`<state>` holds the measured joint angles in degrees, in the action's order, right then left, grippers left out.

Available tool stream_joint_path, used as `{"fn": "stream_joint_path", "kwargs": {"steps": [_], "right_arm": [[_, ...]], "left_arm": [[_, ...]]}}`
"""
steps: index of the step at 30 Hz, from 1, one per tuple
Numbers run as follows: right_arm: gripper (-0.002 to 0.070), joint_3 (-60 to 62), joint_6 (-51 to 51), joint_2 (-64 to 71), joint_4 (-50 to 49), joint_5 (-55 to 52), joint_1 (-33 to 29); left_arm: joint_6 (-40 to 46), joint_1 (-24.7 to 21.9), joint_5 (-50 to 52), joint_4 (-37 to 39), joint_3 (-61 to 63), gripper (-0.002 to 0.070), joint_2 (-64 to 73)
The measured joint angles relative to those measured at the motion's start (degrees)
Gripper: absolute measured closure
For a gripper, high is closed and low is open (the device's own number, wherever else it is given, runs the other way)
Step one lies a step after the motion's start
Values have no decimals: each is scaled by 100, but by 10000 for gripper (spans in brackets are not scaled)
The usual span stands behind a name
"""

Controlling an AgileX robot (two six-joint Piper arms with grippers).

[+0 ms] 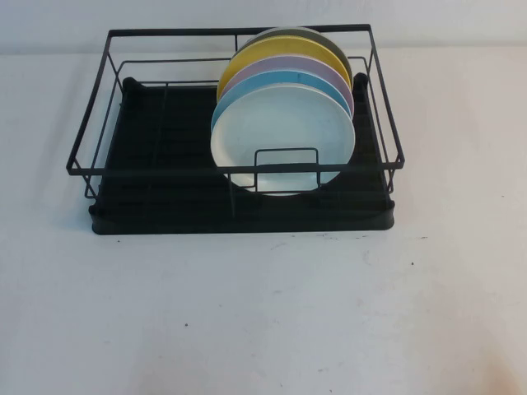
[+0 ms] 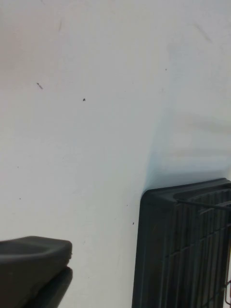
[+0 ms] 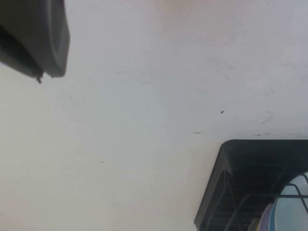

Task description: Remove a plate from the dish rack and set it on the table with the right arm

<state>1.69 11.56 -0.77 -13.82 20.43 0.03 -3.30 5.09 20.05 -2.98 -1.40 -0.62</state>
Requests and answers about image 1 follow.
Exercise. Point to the white round plate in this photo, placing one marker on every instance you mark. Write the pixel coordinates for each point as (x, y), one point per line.
(284, 123)

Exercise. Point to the black plastic drip tray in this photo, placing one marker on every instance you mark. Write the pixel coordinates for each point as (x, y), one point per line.
(164, 222)

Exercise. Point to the lilac round plate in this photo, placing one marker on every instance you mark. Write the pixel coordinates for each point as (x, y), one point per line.
(288, 63)

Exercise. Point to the yellow round plate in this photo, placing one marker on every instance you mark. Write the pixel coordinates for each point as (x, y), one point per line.
(267, 49)

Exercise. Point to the light blue round plate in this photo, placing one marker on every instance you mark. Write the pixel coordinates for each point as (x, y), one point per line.
(280, 78)

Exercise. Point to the olive green round plate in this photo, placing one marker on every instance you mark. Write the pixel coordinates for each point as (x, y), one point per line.
(300, 31)

